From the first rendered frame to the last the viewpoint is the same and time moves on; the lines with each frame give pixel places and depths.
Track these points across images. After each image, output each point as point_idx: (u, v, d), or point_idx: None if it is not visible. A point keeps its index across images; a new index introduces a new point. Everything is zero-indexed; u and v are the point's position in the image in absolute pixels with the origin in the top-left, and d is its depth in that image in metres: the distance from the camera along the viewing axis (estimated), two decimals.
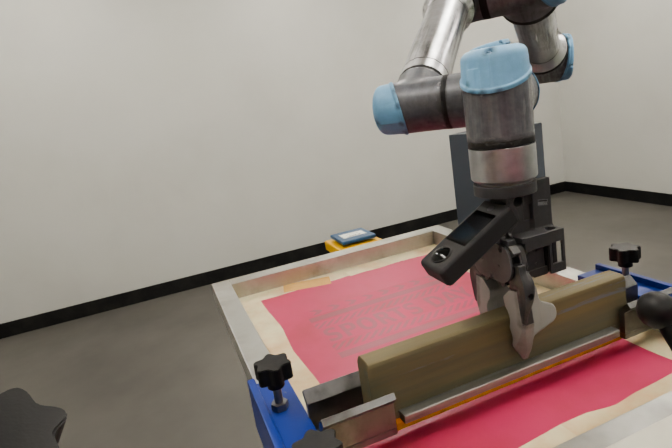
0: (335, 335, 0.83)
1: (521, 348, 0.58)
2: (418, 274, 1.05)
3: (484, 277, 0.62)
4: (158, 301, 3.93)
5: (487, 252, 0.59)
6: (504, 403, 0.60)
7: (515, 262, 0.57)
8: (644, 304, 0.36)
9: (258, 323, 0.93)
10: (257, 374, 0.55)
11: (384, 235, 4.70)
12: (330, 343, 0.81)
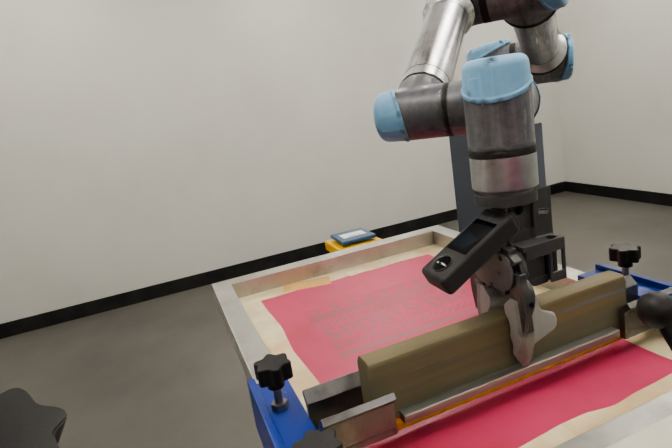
0: (335, 335, 0.83)
1: (521, 356, 0.58)
2: (418, 274, 1.05)
3: (485, 285, 0.62)
4: (158, 301, 3.93)
5: (488, 260, 0.59)
6: (504, 403, 0.60)
7: (516, 271, 0.57)
8: (644, 304, 0.36)
9: (258, 323, 0.93)
10: (257, 374, 0.55)
11: (384, 235, 4.70)
12: (330, 343, 0.81)
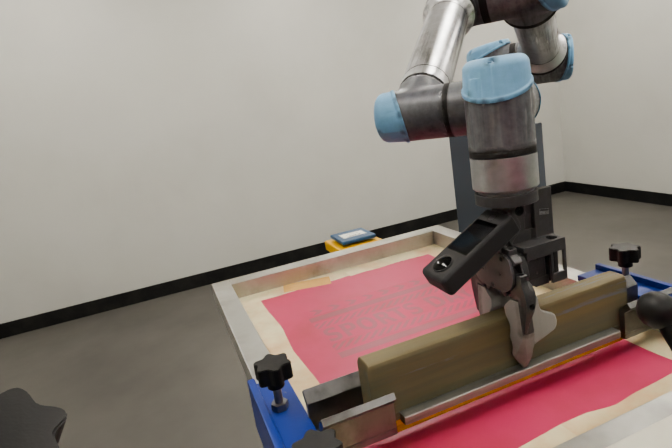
0: (335, 335, 0.83)
1: (521, 357, 0.58)
2: (418, 274, 1.05)
3: (486, 286, 0.62)
4: (158, 301, 3.93)
5: (488, 261, 0.59)
6: (504, 403, 0.60)
7: (517, 272, 0.57)
8: (644, 304, 0.36)
9: (258, 323, 0.93)
10: (257, 374, 0.55)
11: (384, 235, 4.70)
12: (330, 343, 0.81)
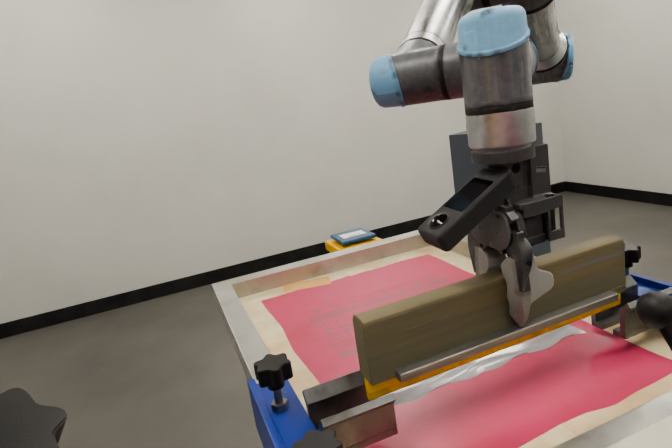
0: (335, 335, 0.83)
1: (518, 316, 0.58)
2: (418, 274, 1.05)
3: (482, 247, 0.61)
4: (158, 301, 3.93)
5: (485, 220, 0.58)
6: (504, 403, 0.60)
7: (513, 229, 0.56)
8: (644, 304, 0.36)
9: (258, 323, 0.93)
10: (257, 374, 0.55)
11: (384, 235, 4.70)
12: (330, 343, 0.81)
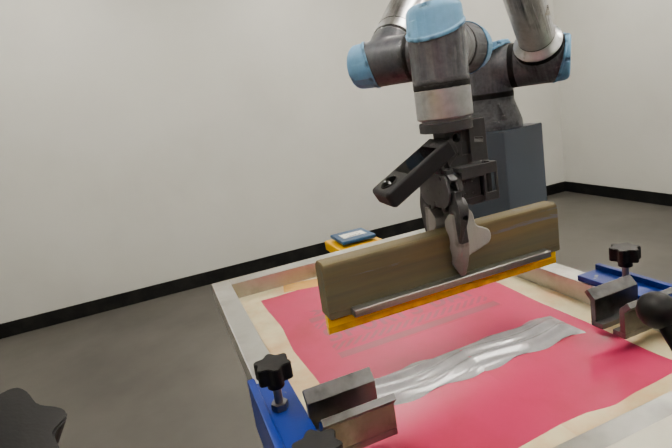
0: (335, 335, 0.83)
1: (459, 265, 0.67)
2: None
3: (431, 208, 0.71)
4: (158, 301, 3.93)
5: (431, 183, 0.68)
6: (504, 403, 0.60)
7: (453, 189, 0.65)
8: (644, 304, 0.36)
9: (258, 323, 0.93)
10: (257, 374, 0.55)
11: (384, 235, 4.70)
12: (330, 343, 0.81)
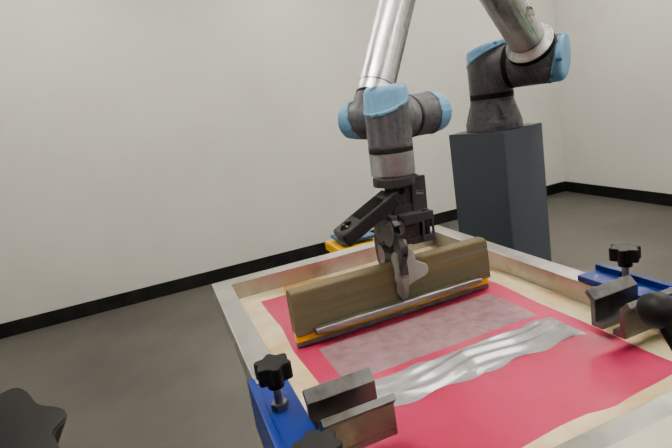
0: (335, 336, 0.84)
1: (401, 292, 0.84)
2: None
3: (382, 245, 0.88)
4: (158, 301, 3.93)
5: (381, 226, 0.85)
6: (504, 404, 0.60)
7: (397, 232, 0.82)
8: (644, 304, 0.36)
9: (258, 324, 0.93)
10: (257, 374, 0.55)
11: None
12: (330, 344, 0.81)
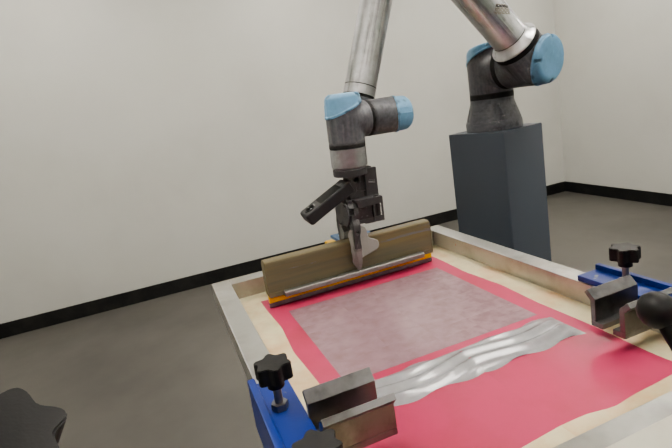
0: None
1: (356, 263, 1.02)
2: (418, 275, 1.05)
3: (342, 225, 1.06)
4: (158, 301, 3.93)
5: (340, 209, 1.03)
6: (504, 404, 0.60)
7: (352, 214, 1.01)
8: (644, 304, 0.36)
9: (258, 324, 0.93)
10: (257, 374, 0.55)
11: None
12: None
